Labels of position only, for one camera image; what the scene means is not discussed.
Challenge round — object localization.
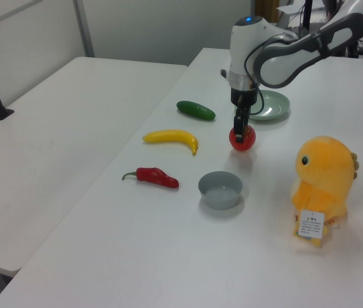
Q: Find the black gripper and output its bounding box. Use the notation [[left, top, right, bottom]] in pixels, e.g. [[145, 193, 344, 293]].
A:
[[231, 86, 258, 144]]

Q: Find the red apple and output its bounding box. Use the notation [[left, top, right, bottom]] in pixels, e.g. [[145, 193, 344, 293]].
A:
[[228, 126, 257, 152]]

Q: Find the grey round bowl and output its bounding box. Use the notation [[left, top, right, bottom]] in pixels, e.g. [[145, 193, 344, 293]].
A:
[[198, 171, 244, 210]]

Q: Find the pale green plate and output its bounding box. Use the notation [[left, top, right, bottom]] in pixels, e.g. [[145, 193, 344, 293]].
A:
[[248, 89, 291, 122]]

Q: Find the green cucumber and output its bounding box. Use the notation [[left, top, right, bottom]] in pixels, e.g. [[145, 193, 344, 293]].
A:
[[176, 100, 217, 122]]

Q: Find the yellow banana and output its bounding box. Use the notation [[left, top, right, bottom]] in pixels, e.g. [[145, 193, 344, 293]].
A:
[[142, 129, 199, 157]]

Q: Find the yellow plush chick toy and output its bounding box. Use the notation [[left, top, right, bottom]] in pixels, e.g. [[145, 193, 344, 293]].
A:
[[289, 135, 360, 230]]

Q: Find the red chili pepper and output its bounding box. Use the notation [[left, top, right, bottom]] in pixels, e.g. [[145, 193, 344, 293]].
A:
[[122, 167, 180, 189]]

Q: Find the white warning hang tag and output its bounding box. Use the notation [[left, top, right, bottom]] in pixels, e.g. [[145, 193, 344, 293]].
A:
[[298, 208, 326, 240]]

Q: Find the yellow product hang tag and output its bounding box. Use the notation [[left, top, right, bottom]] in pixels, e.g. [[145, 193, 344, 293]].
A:
[[292, 221, 326, 248]]

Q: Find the white side table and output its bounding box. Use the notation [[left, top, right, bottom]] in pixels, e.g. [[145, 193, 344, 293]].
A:
[[0, 56, 189, 278]]

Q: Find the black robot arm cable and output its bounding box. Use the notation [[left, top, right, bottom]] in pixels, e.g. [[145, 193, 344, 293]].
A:
[[244, 33, 298, 116]]

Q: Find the grey aluminium partition post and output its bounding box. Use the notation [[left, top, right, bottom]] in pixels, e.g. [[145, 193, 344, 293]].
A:
[[73, 0, 95, 59]]

